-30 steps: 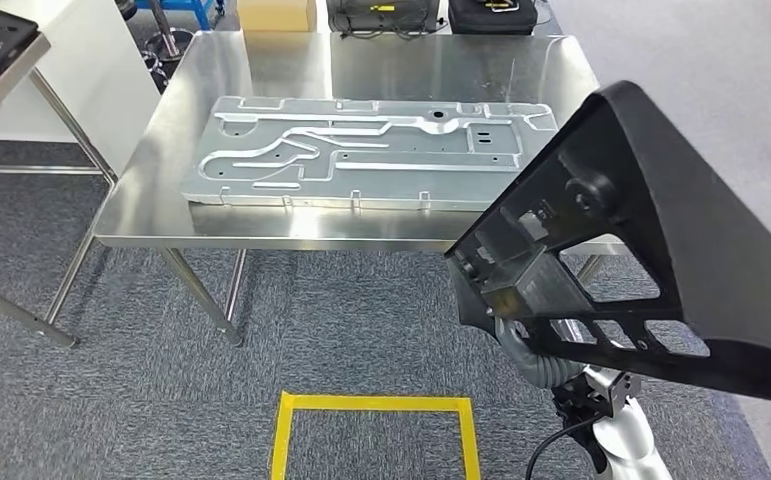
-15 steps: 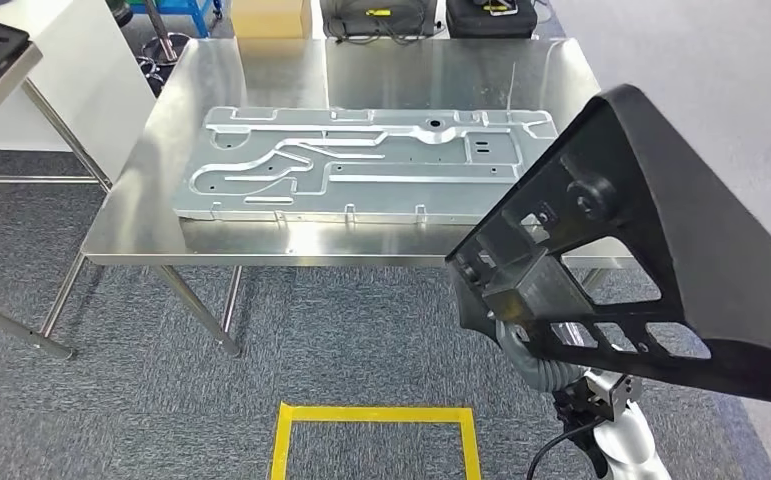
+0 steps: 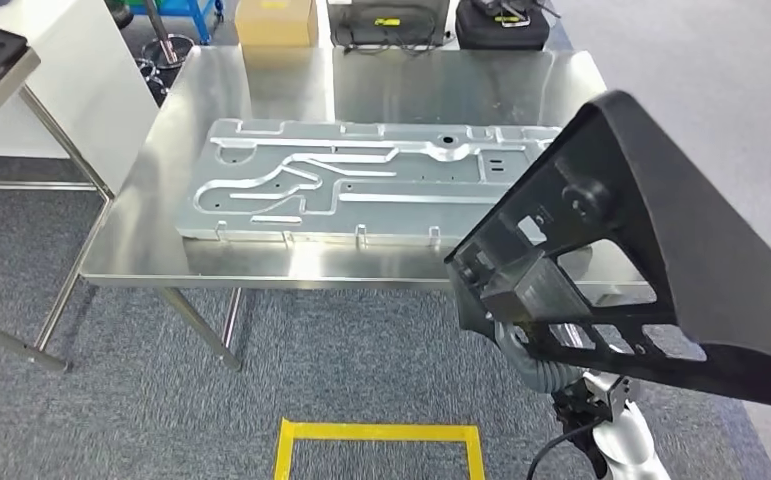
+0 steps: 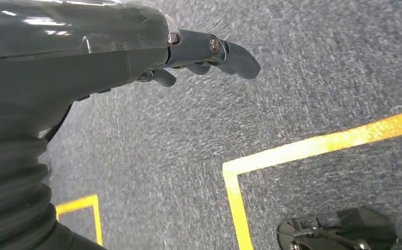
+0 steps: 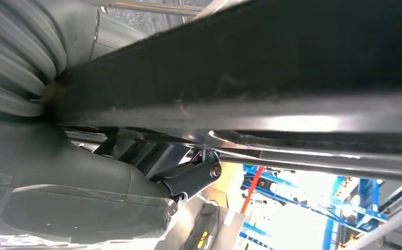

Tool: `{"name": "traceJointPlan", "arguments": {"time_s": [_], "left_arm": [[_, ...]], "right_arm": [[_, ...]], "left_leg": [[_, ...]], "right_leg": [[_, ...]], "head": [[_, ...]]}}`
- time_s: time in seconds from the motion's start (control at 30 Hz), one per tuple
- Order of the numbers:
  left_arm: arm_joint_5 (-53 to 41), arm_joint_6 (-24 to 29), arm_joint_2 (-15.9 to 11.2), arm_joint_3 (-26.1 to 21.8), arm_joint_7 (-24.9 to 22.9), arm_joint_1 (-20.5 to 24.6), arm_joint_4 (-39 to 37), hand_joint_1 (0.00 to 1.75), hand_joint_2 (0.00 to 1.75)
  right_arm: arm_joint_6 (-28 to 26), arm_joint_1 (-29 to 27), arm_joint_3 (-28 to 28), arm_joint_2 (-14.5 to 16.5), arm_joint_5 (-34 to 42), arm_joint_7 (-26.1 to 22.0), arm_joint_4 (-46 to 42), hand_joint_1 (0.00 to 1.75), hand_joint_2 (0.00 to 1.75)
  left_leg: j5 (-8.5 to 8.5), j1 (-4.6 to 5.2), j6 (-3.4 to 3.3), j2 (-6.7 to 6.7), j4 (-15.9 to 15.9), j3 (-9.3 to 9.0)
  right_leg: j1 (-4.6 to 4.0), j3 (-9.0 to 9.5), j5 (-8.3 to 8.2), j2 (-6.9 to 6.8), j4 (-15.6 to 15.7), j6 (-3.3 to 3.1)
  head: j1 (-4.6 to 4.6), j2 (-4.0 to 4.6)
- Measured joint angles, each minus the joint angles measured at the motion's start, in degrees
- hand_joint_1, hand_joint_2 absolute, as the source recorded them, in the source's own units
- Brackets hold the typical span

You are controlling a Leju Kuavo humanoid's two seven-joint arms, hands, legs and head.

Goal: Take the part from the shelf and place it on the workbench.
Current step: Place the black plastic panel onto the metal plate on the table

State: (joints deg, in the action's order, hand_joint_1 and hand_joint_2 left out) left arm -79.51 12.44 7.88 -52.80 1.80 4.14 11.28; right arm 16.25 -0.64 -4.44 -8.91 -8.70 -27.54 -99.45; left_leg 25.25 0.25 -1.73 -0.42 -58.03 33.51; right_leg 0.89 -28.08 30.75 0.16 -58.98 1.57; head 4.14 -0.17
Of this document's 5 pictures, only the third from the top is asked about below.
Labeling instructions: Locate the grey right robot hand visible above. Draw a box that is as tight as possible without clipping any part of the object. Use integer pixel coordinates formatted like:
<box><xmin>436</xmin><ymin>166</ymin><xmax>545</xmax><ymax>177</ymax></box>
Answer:
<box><xmin>494</xmin><ymin>321</ymin><xmax>533</xmax><ymax>376</ymax></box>

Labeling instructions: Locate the black plastic frame part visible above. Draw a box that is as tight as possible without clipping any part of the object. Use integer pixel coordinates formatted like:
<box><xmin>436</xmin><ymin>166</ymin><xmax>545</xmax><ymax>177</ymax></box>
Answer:
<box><xmin>443</xmin><ymin>89</ymin><xmax>771</xmax><ymax>414</ymax></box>

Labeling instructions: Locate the steel workbench table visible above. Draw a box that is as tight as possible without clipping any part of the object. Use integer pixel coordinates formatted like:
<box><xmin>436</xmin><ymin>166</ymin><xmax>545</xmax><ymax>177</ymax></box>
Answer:
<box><xmin>78</xmin><ymin>44</ymin><xmax>653</xmax><ymax>373</ymax></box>

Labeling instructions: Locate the stamped grey metal plate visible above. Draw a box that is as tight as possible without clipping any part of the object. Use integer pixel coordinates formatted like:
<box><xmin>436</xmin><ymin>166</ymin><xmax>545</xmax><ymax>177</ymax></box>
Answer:
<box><xmin>175</xmin><ymin>117</ymin><xmax>566</xmax><ymax>248</ymax></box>

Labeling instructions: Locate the black zip case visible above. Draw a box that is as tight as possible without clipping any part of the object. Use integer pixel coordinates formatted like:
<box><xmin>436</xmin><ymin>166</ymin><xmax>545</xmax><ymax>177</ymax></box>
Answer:
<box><xmin>453</xmin><ymin>0</ymin><xmax>553</xmax><ymax>52</ymax></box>

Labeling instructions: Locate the black bag yellow label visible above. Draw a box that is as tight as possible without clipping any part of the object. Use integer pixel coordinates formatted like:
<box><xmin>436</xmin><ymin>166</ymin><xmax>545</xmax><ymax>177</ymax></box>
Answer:
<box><xmin>326</xmin><ymin>0</ymin><xmax>453</xmax><ymax>53</ymax></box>

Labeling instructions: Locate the brown cardboard box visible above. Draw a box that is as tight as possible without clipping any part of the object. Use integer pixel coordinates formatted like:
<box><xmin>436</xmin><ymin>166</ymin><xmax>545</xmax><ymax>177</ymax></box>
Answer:
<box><xmin>233</xmin><ymin>0</ymin><xmax>321</xmax><ymax>48</ymax></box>

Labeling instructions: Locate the blue metal cart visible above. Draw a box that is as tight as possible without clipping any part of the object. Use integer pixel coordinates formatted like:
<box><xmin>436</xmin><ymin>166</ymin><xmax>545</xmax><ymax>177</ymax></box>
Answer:
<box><xmin>123</xmin><ymin>0</ymin><xmax>225</xmax><ymax>45</ymax></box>

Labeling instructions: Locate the white cabinet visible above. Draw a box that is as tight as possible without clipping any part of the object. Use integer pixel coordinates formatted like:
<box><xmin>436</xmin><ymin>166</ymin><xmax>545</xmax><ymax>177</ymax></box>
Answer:
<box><xmin>0</xmin><ymin>0</ymin><xmax>162</xmax><ymax>195</ymax></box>

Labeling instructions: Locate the steel table with crossbars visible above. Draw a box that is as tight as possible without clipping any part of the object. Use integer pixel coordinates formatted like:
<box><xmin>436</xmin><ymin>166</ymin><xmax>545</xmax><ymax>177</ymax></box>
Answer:
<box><xmin>0</xmin><ymin>42</ymin><xmax>116</xmax><ymax>374</ymax></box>

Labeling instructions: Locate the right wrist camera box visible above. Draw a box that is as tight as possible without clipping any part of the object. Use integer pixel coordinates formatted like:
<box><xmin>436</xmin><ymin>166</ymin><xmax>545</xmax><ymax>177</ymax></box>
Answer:
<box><xmin>577</xmin><ymin>372</ymin><xmax>641</xmax><ymax>424</ymax></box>

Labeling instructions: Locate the black camera cable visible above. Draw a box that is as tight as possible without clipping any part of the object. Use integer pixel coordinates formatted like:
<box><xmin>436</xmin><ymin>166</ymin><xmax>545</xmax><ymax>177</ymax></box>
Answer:
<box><xmin>525</xmin><ymin>417</ymin><xmax>610</xmax><ymax>480</ymax></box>

